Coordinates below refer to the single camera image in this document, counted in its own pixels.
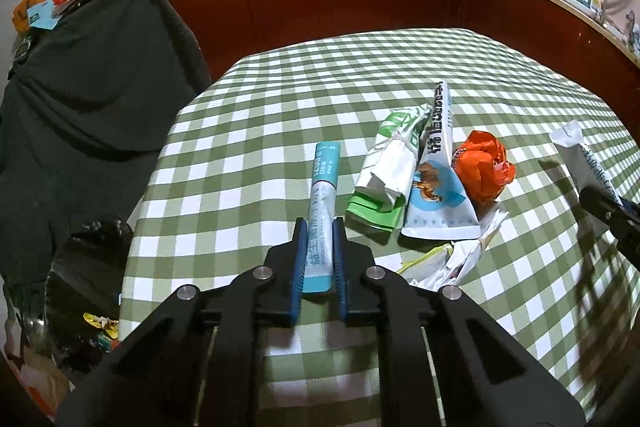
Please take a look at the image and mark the black-lined trash bin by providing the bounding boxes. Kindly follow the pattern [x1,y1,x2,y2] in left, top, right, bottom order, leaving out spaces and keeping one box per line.
[44,218,135,374]

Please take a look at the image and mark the teal stick packet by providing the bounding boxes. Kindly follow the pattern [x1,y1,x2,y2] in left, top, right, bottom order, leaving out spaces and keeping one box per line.
[301,141,342,294]

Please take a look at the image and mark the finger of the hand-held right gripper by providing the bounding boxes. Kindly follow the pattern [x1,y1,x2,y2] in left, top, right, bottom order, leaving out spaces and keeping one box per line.
[579,186,640,264]

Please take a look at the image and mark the white blue printed packet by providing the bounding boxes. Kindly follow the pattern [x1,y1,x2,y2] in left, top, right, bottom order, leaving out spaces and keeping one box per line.
[400,81,482,241]

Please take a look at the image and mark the clear plastic bags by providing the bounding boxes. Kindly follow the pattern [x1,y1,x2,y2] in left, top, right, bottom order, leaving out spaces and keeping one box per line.
[0,341,72,420]

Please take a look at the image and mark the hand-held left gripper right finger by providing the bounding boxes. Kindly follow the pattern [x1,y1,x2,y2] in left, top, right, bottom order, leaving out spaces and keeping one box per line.
[331,217,587,427]

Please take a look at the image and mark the orange plastic bag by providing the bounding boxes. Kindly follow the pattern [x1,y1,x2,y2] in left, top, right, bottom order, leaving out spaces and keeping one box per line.
[451,130,517,209]

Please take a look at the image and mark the dark green blanket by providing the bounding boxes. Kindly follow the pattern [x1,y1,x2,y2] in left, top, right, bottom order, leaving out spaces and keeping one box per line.
[0,0,213,313]

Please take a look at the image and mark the orange paper bag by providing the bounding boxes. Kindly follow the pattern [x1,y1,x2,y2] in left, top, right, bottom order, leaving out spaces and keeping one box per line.
[12,0,52,34]

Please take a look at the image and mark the green white wrapper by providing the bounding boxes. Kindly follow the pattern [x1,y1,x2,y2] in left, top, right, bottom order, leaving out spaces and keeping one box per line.
[345,103,433,234]

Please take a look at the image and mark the white stick packet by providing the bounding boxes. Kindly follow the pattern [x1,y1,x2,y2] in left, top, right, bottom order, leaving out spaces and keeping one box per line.
[548,120,627,209]

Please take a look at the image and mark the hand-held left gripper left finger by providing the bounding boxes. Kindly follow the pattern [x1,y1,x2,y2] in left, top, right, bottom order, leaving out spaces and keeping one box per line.
[57,217,308,427]

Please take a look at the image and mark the white crumpled wrapper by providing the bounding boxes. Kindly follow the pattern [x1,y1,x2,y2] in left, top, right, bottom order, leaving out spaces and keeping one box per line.
[399,207,512,294]

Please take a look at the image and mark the green checked tablecloth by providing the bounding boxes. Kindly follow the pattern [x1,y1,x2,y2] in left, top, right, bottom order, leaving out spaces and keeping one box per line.
[119,27,640,427]

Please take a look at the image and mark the steel kettle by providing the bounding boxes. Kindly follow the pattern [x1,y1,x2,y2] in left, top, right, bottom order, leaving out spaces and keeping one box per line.
[21,313,47,344]

